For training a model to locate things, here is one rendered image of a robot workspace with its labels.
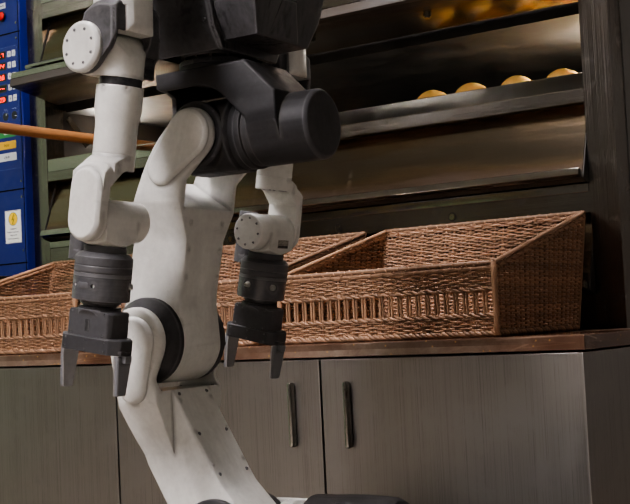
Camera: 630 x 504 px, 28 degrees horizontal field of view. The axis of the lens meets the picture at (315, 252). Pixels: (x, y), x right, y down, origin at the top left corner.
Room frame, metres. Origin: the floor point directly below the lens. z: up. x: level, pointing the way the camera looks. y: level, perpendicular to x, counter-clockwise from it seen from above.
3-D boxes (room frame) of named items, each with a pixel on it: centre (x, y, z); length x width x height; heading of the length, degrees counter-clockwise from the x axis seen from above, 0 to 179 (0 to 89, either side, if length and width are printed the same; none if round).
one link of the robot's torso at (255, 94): (2.04, 0.10, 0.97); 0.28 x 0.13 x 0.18; 59
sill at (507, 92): (3.44, 0.08, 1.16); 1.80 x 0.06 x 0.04; 55
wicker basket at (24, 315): (3.53, 0.71, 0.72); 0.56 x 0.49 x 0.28; 56
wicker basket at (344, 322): (2.85, -0.27, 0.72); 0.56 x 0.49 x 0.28; 55
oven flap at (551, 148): (3.42, 0.09, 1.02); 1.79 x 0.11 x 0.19; 55
